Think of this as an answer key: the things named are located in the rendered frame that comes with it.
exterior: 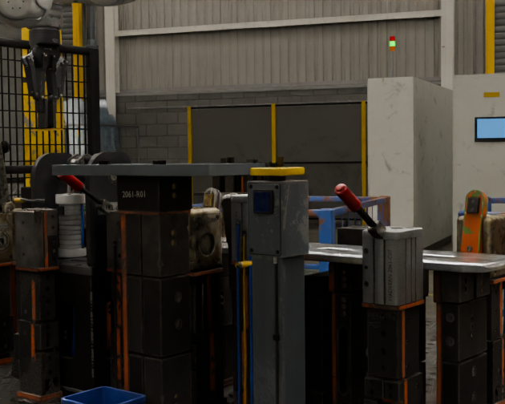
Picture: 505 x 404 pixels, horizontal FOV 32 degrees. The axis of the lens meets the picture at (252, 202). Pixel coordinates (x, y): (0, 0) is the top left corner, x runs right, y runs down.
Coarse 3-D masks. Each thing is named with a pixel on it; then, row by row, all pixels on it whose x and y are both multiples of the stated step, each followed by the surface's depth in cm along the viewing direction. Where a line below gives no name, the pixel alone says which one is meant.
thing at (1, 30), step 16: (0, 32) 507; (16, 32) 523; (16, 48) 523; (0, 64) 507; (16, 64) 522; (0, 80) 507; (16, 80) 522; (0, 96) 507; (0, 112) 508; (0, 128) 508; (16, 160) 524; (16, 176) 525; (16, 192) 526
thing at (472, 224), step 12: (468, 192) 165; (480, 192) 164; (468, 204) 164; (480, 204) 164; (468, 216) 165; (480, 216) 163; (468, 228) 164; (480, 228) 163; (468, 240) 164; (480, 240) 163; (480, 252) 163
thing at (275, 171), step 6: (252, 168) 133; (258, 168) 132; (264, 168) 132; (270, 168) 131; (276, 168) 130; (282, 168) 130; (288, 168) 131; (294, 168) 132; (300, 168) 133; (252, 174) 133; (258, 174) 132; (264, 174) 132; (270, 174) 131; (276, 174) 130; (282, 174) 130; (288, 174) 131; (294, 174) 132; (300, 174) 133; (270, 180) 133; (276, 180) 133; (282, 180) 133
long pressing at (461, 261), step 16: (224, 240) 187; (320, 256) 159; (336, 256) 157; (352, 256) 155; (432, 256) 157; (448, 256) 155; (464, 256) 154; (480, 256) 154; (496, 256) 154; (464, 272) 142; (480, 272) 141
